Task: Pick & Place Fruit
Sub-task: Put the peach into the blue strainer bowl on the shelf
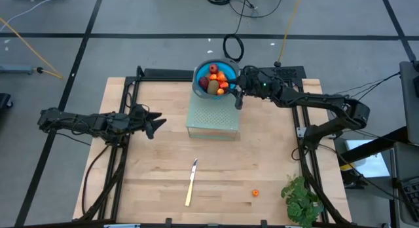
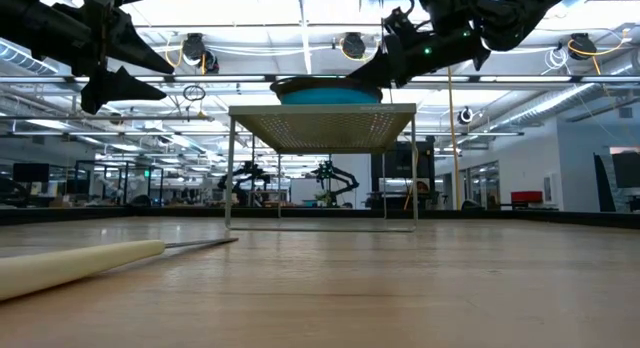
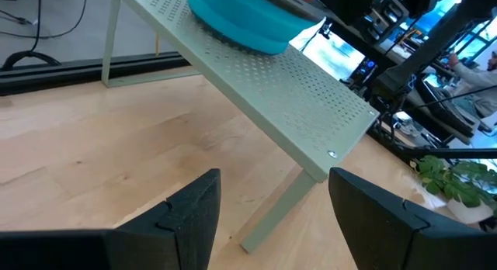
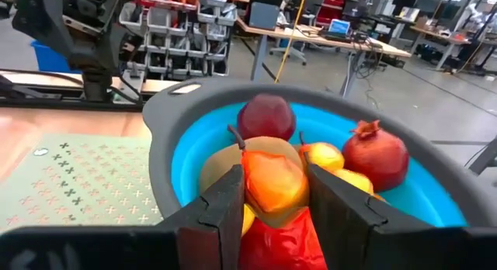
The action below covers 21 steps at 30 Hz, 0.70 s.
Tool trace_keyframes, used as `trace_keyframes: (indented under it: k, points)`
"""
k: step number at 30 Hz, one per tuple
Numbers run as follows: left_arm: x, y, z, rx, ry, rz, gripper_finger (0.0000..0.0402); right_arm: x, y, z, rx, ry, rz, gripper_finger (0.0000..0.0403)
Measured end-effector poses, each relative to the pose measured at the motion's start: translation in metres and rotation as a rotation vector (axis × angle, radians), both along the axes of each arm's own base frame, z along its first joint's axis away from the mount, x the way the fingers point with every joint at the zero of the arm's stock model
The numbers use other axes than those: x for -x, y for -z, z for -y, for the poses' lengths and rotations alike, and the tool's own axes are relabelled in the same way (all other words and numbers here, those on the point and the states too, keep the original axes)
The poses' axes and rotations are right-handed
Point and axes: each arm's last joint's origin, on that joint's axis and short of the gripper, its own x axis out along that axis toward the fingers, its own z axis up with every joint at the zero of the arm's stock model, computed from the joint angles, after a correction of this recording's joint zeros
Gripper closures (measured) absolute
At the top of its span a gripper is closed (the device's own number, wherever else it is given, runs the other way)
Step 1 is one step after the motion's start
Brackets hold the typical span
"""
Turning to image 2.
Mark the cream handled table knife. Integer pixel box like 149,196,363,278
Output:
0,236,240,302

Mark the green perforated metal riser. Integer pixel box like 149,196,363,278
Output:
223,103,419,234

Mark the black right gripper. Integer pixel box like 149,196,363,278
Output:
346,6,492,89

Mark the black background monitor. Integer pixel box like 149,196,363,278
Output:
12,162,51,184

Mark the black background frame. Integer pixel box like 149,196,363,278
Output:
73,160,165,207

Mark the black ceiling-mounted device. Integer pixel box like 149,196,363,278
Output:
567,31,599,61
340,31,368,61
180,32,221,76

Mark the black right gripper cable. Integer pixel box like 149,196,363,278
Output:
389,0,417,18

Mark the blue collapsible bowl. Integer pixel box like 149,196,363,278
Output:
269,76,385,107

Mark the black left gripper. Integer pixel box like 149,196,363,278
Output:
52,0,176,116

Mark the coiled black hanging cable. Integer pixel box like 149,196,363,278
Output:
181,84,208,103

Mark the black background screen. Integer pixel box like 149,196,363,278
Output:
370,140,436,210

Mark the silver ventilation duct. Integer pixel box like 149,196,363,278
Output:
487,82,609,132

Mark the red box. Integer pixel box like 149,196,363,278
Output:
510,190,544,206

